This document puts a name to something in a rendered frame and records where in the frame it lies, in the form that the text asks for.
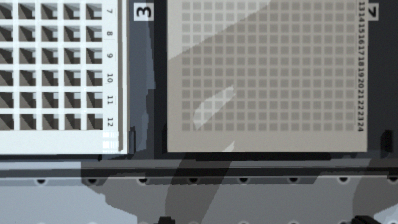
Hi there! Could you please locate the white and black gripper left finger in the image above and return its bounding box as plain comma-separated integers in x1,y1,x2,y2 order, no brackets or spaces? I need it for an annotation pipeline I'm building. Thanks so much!
158,217,175,224

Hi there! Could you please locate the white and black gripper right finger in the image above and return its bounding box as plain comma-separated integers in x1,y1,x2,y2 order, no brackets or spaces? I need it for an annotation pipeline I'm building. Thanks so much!
351,215,381,224

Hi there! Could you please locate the white multi-well plate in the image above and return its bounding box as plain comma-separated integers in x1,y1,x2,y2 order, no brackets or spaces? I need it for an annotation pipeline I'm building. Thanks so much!
0,0,130,155

